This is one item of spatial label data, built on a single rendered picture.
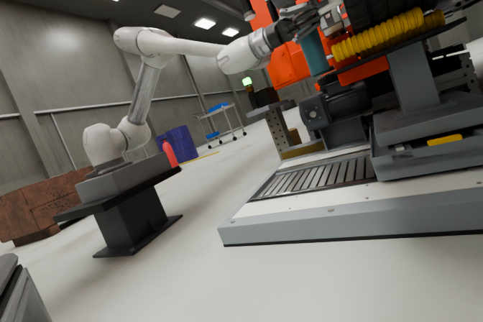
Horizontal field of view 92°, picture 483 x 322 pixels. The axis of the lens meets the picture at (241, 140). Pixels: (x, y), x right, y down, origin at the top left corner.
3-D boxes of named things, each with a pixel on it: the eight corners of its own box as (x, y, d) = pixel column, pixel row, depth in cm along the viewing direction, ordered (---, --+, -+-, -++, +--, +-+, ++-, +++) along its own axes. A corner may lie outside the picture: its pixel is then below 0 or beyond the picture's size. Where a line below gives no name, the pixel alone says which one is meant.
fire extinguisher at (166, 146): (175, 171, 439) (162, 139, 434) (187, 167, 428) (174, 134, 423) (166, 176, 414) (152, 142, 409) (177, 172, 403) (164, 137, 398)
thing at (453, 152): (558, 157, 53) (546, 116, 52) (379, 185, 71) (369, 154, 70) (472, 119, 95) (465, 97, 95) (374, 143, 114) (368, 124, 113)
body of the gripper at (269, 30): (275, 54, 80) (300, 41, 75) (262, 35, 75) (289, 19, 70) (274, 42, 84) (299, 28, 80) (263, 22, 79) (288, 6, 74)
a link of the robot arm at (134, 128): (106, 143, 147) (135, 135, 165) (123, 159, 143) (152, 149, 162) (135, 19, 111) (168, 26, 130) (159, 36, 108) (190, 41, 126)
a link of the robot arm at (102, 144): (86, 169, 130) (70, 132, 128) (116, 158, 146) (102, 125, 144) (102, 163, 122) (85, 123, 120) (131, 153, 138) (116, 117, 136)
